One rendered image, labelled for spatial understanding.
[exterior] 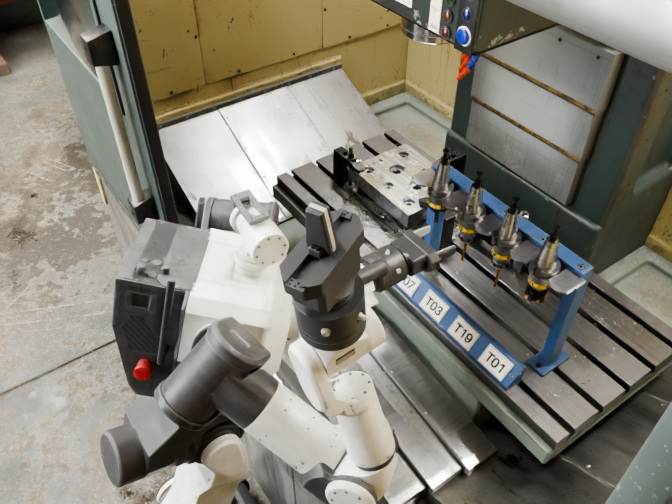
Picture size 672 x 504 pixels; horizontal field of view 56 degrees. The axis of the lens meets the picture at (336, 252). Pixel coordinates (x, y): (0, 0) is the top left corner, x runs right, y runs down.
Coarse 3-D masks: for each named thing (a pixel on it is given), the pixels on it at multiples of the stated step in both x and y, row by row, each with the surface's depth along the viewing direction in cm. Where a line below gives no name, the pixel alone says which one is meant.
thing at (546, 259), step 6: (546, 240) 129; (558, 240) 129; (546, 246) 130; (552, 246) 129; (558, 246) 130; (540, 252) 132; (546, 252) 130; (552, 252) 130; (540, 258) 132; (546, 258) 131; (552, 258) 131; (540, 264) 132; (546, 264) 132; (552, 264) 132
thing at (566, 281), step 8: (560, 272) 133; (568, 272) 133; (552, 280) 132; (560, 280) 132; (568, 280) 132; (576, 280) 132; (584, 280) 132; (552, 288) 130; (560, 288) 130; (568, 288) 130; (576, 288) 130
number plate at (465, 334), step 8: (456, 320) 159; (464, 320) 157; (456, 328) 158; (464, 328) 157; (472, 328) 156; (456, 336) 158; (464, 336) 157; (472, 336) 155; (464, 344) 156; (472, 344) 155
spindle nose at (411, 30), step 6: (402, 18) 149; (402, 24) 150; (408, 24) 147; (414, 24) 146; (402, 30) 151; (408, 30) 148; (414, 30) 147; (420, 30) 146; (426, 30) 145; (408, 36) 149; (414, 36) 148; (420, 36) 147; (426, 36) 146; (432, 36) 146; (420, 42) 148; (426, 42) 147; (432, 42) 147; (438, 42) 147; (444, 42) 147
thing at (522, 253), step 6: (528, 240) 140; (516, 246) 139; (522, 246) 139; (528, 246) 139; (534, 246) 139; (510, 252) 138; (516, 252) 138; (522, 252) 138; (528, 252) 138; (534, 252) 138; (516, 258) 136; (522, 258) 136; (528, 258) 136
